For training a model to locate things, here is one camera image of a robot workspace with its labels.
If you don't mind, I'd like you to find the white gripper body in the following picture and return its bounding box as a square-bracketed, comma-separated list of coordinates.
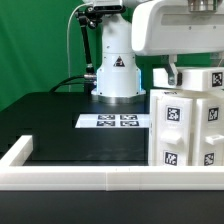
[131, 0, 224, 56]

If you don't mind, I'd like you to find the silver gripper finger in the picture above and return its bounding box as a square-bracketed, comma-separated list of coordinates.
[167, 55, 178, 85]

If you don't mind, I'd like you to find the white cabinet door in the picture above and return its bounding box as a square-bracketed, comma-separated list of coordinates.
[192, 97, 224, 166]
[154, 96, 193, 166]

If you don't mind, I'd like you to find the white cabinet body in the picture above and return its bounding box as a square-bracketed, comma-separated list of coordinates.
[148, 89, 224, 167]

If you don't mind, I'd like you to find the white cabinet top block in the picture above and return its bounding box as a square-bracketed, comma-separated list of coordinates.
[153, 67, 224, 92]

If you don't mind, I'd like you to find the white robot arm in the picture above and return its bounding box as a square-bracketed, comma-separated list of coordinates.
[83, 0, 224, 102]

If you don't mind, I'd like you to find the black camera on mount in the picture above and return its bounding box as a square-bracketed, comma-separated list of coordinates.
[86, 5, 126, 14]

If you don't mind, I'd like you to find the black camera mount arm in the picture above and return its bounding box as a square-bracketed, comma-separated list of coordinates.
[75, 11, 98, 95]

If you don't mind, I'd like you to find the white cable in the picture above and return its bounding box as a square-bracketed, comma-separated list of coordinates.
[66, 3, 88, 93]

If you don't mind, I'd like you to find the flat white base plate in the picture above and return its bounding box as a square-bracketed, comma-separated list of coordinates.
[75, 114, 149, 128]

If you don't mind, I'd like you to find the black cable bundle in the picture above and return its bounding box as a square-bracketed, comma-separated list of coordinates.
[49, 75, 98, 93]

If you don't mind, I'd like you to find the white U-shaped frame border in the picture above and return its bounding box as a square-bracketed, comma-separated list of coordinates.
[0, 135, 224, 191]

